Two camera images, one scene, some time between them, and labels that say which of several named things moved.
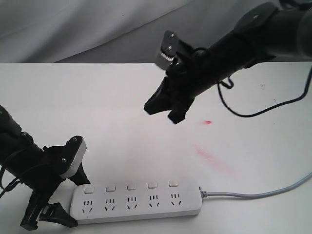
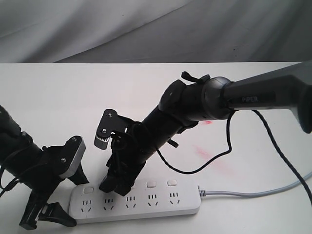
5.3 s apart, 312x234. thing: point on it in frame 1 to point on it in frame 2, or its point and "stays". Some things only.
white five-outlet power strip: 96,204 stays
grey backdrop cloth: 111,31 stays
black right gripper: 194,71 to 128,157
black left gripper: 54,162 stays
